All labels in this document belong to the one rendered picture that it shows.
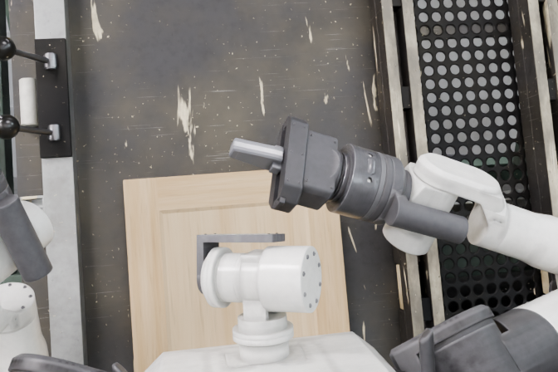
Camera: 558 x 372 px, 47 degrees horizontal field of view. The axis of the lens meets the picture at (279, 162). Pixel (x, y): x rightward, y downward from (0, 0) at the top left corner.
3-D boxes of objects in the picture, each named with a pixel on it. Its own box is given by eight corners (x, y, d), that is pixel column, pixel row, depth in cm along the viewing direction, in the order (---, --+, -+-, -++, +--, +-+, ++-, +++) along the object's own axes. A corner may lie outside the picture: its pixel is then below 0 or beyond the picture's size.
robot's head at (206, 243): (268, 314, 62) (267, 234, 62) (190, 310, 65) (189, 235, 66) (291, 305, 68) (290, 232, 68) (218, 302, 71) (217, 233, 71)
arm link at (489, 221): (416, 145, 82) (509, 178, 84) (388, 203, 86) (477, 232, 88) (426, 167, 76) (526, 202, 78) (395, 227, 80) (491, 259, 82)
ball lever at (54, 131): (50, 146, 107) (-13, 139, 95) (49, 124, 107) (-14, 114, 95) (69, 143, 106) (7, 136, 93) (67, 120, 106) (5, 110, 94)
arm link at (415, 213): (374, 139, 82) (452, 163, 85) (342, 208, 86) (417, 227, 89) (397, 182, 72) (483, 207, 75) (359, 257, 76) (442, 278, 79)
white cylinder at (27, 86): (21, 81, 110) (23, 127, 110) (17, 77, 107) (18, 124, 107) (39, 80, 111) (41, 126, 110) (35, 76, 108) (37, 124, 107)
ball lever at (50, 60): (46, 75, 108) (-17, 60, 96) (46, 53, 108) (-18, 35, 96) (65, 72, 107) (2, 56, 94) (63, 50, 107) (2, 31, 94)
